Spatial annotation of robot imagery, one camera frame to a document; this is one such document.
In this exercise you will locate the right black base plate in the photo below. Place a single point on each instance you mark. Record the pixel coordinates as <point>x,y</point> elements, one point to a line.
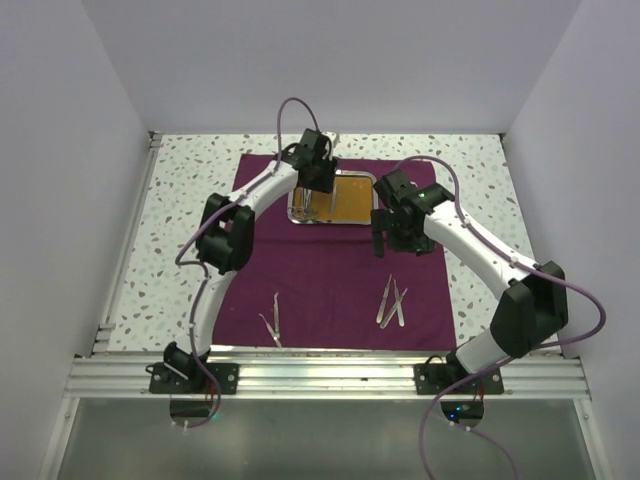
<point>435,374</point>

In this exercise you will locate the aluminium left rail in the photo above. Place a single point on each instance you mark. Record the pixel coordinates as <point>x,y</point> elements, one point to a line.
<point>107,319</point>

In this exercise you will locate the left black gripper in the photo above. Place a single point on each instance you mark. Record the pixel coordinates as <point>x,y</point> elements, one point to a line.
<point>326,184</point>

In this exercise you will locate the aluminium front rail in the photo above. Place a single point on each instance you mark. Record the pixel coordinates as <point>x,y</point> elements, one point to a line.
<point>256,373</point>

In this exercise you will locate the steel tweezers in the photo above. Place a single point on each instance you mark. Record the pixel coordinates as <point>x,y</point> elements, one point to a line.
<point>273,332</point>
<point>333,201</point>
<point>276,316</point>

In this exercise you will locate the steel scalpel handle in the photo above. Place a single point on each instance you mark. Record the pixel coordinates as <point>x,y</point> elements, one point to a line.
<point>382,306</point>
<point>394,307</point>
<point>400,312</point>

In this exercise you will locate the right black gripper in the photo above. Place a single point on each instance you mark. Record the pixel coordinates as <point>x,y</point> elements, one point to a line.
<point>382,221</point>

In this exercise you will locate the steel tray yellow liner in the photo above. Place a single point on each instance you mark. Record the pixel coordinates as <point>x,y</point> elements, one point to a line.
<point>356,199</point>

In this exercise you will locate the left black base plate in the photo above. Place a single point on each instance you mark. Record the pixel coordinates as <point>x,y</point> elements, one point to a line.
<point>166,381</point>

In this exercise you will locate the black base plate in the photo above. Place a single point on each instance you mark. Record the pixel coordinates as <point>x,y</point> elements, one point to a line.
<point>435,374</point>
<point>166,381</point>

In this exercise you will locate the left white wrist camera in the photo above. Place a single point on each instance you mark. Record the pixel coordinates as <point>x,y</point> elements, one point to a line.
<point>334,137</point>

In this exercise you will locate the steel scissors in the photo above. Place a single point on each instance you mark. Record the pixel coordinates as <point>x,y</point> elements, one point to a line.
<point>296,207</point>

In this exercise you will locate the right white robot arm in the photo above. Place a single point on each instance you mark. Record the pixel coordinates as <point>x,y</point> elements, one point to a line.
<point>532,303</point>

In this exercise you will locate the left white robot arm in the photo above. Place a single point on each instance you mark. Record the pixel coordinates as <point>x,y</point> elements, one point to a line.
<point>224,243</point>

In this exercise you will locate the aluminium rail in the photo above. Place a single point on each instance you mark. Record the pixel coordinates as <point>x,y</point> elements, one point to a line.
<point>107,319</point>
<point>256,373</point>

